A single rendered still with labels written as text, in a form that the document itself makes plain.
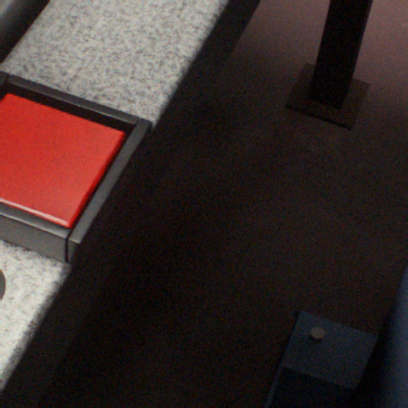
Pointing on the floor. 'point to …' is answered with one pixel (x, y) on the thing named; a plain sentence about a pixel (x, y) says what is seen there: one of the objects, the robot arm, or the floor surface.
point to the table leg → (334, 67)
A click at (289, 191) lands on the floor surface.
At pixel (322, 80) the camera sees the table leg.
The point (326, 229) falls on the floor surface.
